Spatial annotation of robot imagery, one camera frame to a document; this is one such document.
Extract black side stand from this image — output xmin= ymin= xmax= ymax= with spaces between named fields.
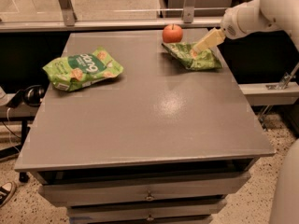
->
xmin=0 ymin=107 xmax=36 ymax=183

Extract red apple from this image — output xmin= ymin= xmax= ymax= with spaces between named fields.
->
xmin=162 ymin=24 xmax=183 ymax=43

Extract green Kettle jalapeno chip bag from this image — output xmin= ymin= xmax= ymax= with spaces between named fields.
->
xmin=162 ymin=42 xmax=222 ymax=71

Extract grey upper drawer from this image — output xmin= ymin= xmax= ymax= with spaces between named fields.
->
xmin=38 ymin=172 xmax=250 ymax=206

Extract black and white sneaker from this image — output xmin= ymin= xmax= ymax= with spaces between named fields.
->
xmin=0 ymin=181 xmax=17 ymax=207

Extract grey lower drawer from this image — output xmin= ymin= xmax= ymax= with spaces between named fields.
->
xmin=67 ymin=199 xmax=227 ymax=224

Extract metal bracket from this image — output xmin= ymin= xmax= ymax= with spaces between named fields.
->
xmin=266 ymin=63 xmax=299 ymax=90

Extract grey drawer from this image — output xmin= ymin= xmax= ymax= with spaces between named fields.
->
xmin=38 ymin=172 xmax=250 ymax=206
xmin=67 ymin=199 xmax=227 ymax=224

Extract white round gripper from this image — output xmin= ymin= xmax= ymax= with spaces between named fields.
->
xmin=192 ymin=6 xmax=251 ymax=53

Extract glass barrier with metal rail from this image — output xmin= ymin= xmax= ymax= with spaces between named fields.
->
xmin=0 ymin=0 xmax=249 ymax=33

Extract black headphones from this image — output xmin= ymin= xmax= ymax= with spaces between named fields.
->
xmin=6 ymin=85 xmax=46 ymax=108

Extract light green snack bag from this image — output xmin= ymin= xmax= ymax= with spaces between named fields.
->
xmin=43 ymin=47 xmax=123 ymax=91

